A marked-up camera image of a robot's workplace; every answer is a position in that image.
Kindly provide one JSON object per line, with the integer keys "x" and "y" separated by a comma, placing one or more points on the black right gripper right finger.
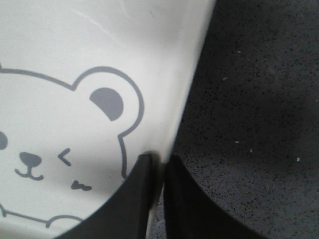
{"x": 190, "y": 214}

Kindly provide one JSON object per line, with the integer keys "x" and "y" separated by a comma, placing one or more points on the grey stone countertop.
{"x": 249, "y": 134}

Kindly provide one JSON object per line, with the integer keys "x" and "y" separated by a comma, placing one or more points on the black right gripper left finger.
{"x": 125, "y": 215}

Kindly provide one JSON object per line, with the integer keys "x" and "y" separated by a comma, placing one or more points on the cream bear serving tray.
{"x": 86, "y": 87}

